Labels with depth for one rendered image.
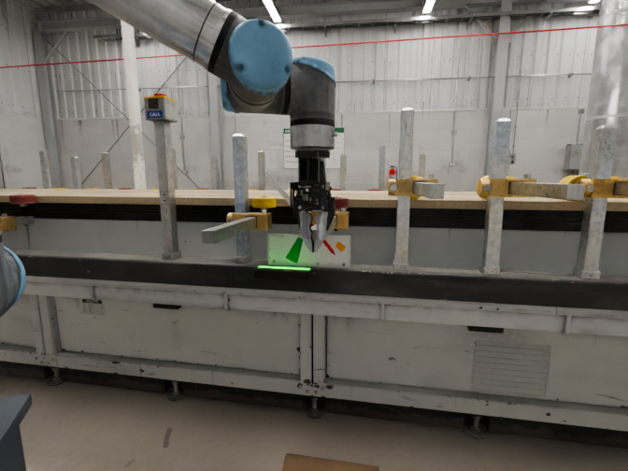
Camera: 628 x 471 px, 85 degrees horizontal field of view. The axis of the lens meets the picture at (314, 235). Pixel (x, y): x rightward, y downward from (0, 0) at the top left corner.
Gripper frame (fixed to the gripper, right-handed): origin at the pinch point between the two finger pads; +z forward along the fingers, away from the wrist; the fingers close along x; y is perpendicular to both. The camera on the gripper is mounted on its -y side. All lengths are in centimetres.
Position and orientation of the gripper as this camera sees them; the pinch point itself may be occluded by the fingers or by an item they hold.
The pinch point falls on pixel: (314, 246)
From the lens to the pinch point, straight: 75.2
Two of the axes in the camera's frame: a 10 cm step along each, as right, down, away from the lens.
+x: 9.8, 0.3, -1.8
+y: -1.8, 1.6, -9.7
